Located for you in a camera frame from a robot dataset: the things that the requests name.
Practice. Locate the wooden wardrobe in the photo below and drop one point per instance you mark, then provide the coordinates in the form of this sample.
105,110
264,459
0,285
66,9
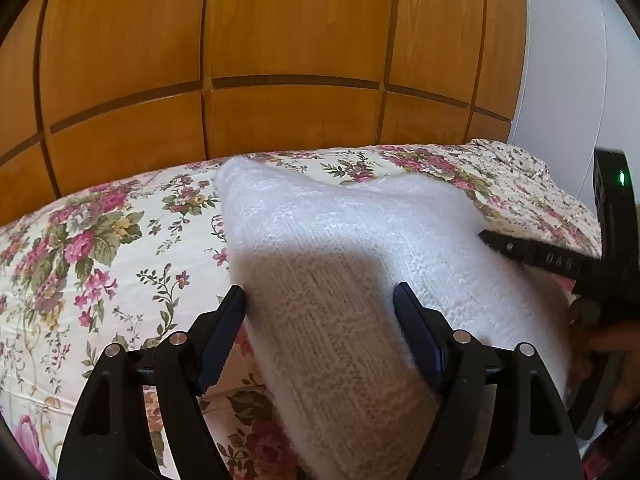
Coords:
250,35

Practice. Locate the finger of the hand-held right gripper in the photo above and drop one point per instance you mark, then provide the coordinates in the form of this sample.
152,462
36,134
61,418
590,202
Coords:
540,256

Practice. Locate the white knit sweater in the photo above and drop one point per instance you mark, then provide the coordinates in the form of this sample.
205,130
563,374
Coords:
325,240

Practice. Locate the person's right hand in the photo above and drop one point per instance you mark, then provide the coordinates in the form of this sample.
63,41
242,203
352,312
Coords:
612,345

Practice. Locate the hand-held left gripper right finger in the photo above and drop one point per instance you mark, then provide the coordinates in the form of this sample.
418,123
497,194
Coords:
415,330

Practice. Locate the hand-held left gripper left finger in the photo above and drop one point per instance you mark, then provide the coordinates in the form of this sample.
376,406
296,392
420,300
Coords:
225,330

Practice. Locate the floral bedspread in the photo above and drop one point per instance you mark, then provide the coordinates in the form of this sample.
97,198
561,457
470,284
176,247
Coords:
100,260

